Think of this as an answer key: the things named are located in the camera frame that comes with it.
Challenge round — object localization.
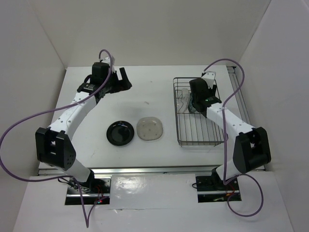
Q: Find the purple cable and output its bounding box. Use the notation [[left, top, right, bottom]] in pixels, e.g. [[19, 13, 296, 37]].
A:
[[202, 58, 264, 216], [0, 49, 115, 228]]

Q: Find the metal wire dish rack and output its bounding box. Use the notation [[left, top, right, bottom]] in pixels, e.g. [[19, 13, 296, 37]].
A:
[[173, 77, 224, 146]]

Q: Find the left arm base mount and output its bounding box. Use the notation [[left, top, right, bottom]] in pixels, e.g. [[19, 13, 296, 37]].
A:
[[58, 177, 112, 205]]

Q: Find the aluminium front rail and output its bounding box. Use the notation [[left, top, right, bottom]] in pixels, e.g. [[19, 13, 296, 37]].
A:
[[37, 165, 266, 175]]

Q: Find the smoky translucent square plate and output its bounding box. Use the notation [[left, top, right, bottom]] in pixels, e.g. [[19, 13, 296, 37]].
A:
[[136, 117, 163, 141]]

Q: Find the black round plate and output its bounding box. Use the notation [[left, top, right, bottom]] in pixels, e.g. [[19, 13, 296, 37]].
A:
[[106, 121, 135, 146]]

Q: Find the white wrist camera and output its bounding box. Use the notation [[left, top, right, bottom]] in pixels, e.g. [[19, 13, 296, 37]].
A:
[[99, 56, 115, 72], [201, 71, 216, 88]]

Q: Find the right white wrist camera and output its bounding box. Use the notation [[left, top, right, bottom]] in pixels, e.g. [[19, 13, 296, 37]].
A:
[[201, 71, 216, 88]]

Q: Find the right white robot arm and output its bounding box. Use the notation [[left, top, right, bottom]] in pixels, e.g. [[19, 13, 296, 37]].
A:
[[189, 78, 271, 189]]

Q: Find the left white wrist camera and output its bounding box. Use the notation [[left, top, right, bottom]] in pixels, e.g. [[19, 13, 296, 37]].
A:
[[99, 56, 115, 72]]

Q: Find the aluminium side rail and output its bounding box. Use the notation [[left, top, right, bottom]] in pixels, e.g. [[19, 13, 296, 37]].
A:
[[227, 66, 251, 124]]

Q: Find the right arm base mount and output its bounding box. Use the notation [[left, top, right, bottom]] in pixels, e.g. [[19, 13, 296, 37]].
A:
[[192, 176, 242, 203]]

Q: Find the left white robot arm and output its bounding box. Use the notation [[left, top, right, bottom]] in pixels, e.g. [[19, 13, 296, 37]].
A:
[[35, 61, 132, 193]]

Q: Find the clear textured glass plate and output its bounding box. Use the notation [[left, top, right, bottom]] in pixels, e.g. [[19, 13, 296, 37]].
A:
[[176, 88, 191, 114]]

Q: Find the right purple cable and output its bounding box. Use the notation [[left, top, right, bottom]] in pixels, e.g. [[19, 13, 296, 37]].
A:
[[202, 58, 264, 216]]

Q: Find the blue patterned ceramic plate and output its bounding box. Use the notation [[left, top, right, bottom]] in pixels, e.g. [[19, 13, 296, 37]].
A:
[[188, 93, 197, 114]]

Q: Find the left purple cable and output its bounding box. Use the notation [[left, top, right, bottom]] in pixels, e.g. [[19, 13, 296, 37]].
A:
[[0, 49, 115, 228]]

